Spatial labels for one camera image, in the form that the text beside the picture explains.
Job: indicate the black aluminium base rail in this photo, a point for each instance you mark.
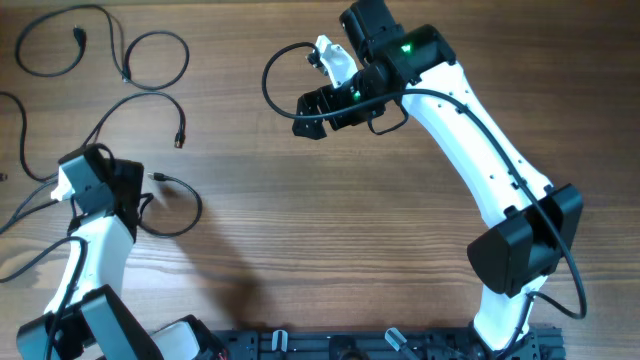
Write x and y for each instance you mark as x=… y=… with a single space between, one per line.
x=350 y=345

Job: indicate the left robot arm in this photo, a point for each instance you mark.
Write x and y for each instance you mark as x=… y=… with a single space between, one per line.
x=87 y=309

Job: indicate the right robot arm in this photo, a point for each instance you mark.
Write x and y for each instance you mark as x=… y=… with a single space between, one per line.
x=531 y=224

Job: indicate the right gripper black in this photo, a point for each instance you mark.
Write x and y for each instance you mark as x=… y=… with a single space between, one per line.
x=327 y=97

